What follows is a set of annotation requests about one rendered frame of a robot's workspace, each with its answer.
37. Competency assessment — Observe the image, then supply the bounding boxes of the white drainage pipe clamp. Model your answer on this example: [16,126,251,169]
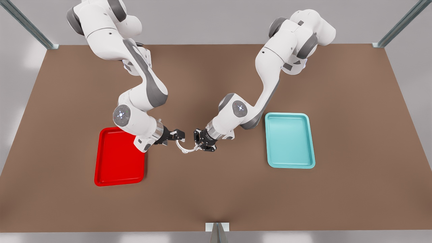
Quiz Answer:
[175,139,203,154]

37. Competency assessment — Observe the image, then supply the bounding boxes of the red rectangular tray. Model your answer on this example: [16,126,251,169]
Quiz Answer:
[94,127,145,187]

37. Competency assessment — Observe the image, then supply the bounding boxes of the teal rectangular tray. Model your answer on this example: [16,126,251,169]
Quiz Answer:
[265,112,316,169]

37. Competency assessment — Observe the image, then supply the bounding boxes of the silver frame post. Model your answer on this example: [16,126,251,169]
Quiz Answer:
[0,0,59,50]
[372,0,432,48]
[206,222,230,243]

